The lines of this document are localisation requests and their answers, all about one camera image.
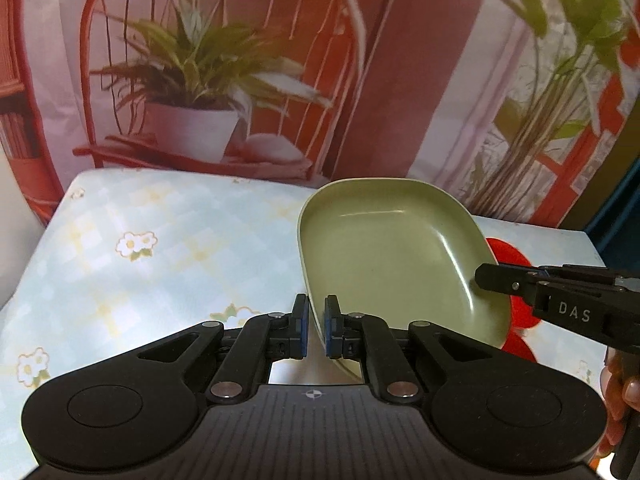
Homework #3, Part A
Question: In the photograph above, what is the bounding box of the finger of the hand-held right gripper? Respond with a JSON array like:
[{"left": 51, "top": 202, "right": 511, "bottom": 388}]
[{"left": 474, "top": 261, "right": 627, "bottom": 307}]

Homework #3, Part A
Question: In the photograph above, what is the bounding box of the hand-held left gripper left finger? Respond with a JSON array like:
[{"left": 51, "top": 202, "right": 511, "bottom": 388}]
[{"left": 137, "top": 293, "right": 309, "bottom": 406}]

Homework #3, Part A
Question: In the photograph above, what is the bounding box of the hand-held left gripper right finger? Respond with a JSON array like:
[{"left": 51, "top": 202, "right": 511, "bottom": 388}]
[{"left": 323, "top": 294, "right": 489, "bottom": 406}]

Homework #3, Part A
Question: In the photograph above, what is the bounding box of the red plate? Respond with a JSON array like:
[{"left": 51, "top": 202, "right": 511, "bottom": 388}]
[{"left": 484, "top": 237, "right": 547, "bottom": 364}]

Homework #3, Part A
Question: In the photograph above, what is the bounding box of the green plate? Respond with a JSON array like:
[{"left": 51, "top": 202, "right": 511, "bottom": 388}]
[{"left": 296, "top": 178, "right": 514, "bottom": 386}]

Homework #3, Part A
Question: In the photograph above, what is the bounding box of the person's right hand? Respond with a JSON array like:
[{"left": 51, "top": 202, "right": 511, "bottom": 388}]
[{"left": 599, "top": 354, "right": 640, "bottom": 457}]

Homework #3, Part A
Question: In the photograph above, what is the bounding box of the dark blue panel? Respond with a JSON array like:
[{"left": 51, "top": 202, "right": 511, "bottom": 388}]
[{"left": 564, "top": 150, "right": 640, "bottom": 272}]

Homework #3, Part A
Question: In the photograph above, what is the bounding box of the floral checked tablecloth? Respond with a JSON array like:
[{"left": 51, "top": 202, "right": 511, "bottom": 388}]
[{"left": 0, "top": 168, "right": 614, "bottom": 480}]

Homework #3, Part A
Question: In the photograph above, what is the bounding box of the printed plant and chair backdrop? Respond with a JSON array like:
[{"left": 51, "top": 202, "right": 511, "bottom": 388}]
[{"left": 0, "top": 0, "right": 640, "bottom": 227}]

